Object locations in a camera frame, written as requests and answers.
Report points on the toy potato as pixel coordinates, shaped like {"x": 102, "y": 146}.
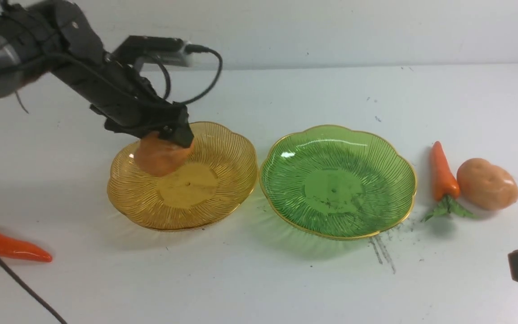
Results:
{"x": 159, "y": 157}
{"x": 486, "y": 185}

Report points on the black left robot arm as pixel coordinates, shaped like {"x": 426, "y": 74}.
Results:
{"x": 55, "y": 36}

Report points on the toy carrot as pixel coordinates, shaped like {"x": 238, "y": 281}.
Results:
{"x": 445, "y": 187}
{"x": 22, "y": 250}

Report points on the green ribbed plastic plate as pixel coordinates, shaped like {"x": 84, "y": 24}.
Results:
{"x": 338, "y": 183}

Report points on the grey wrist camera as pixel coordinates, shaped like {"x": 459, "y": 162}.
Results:
{"x": 170, "y": 51}

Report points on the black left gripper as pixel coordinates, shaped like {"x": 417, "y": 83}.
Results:
{"x": 126, "y": 99}

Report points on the amber ribbed plastic plate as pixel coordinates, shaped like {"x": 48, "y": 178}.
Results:
{"x": 219, "y": 174}

